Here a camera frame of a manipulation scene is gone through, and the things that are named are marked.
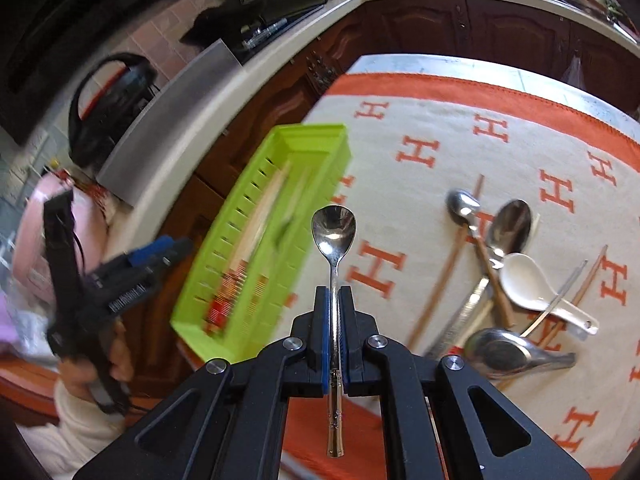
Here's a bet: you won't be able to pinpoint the small steel spoon bamboo-style handle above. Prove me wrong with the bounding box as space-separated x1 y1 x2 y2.
311 204 356 458

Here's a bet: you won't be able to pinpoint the person left hand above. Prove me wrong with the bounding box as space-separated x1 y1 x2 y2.
57 318 137 403

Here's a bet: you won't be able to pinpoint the dark brown wooden chopstick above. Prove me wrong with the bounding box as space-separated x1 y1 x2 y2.
406 173 486 351

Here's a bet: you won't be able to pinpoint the bamboo chopstick red orange stripes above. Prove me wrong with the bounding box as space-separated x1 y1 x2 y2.
203 260 248 335

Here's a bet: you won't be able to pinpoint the stainless steel backsplash panel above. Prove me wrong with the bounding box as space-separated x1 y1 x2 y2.
96 40 241 207

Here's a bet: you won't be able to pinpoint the large steel serving spoon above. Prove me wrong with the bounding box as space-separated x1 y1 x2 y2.
463 328 577 379

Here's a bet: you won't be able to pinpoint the green plastic utensil tray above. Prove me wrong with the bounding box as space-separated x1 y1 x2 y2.
170 125 352 362

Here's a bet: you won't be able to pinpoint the bamboo chopstick black red band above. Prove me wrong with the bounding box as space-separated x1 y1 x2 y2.
228 162 292 274

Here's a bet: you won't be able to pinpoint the white ceramic soup spoon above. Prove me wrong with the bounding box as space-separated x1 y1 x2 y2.
499 254 600 336

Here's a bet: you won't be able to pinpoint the orange white H blanket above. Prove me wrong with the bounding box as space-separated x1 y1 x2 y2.
308 70 639 479

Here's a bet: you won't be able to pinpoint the thin steel chopstick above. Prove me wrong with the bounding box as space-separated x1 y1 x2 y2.
521 259 588 338

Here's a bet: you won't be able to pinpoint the black gas stove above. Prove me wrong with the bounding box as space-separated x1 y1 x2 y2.
180 0 329 64

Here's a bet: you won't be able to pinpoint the steel spoon wooden handle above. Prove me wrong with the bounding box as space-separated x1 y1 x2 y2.
446 188 515 328

